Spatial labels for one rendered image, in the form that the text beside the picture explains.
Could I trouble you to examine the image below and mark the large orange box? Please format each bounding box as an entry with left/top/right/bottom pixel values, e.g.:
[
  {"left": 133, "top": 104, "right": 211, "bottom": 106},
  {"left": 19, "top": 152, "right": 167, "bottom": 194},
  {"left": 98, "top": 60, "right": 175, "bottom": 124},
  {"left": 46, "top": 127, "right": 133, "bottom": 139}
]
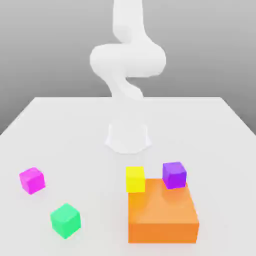
[{"left": 127, "top": 177, "right": 200, "bottom": 244}]

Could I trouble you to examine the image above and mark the small yellow cube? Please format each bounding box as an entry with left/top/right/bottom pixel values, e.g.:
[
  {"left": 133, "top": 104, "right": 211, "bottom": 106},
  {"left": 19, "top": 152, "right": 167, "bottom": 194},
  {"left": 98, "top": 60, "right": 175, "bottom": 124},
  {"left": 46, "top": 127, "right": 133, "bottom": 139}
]
[{"left": 125, "top": 166, "right": 146, "bottom": 194}]

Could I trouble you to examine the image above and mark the small purple cube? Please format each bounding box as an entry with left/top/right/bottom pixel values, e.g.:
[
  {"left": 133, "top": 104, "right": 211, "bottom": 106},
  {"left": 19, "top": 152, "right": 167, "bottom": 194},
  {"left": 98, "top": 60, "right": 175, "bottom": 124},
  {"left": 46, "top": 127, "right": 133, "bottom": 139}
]
[{"left": 162, "top": 161, "right": 188, "bottom": 190}]

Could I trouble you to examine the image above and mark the small green cube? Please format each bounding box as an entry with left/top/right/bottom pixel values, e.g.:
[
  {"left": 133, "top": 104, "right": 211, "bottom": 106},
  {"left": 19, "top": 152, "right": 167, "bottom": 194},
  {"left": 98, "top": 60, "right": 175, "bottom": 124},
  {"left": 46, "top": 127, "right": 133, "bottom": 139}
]
[{"left": 49, "top": 202, "right": 82, "bottom": 240}]

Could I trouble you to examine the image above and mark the small magenta cube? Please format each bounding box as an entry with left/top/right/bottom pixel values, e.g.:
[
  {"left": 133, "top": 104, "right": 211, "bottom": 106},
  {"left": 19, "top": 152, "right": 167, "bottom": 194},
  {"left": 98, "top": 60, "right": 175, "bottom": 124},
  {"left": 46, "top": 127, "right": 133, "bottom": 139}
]
[{"left": 18, "top": 166, "right": 46, "bottom": 195}]

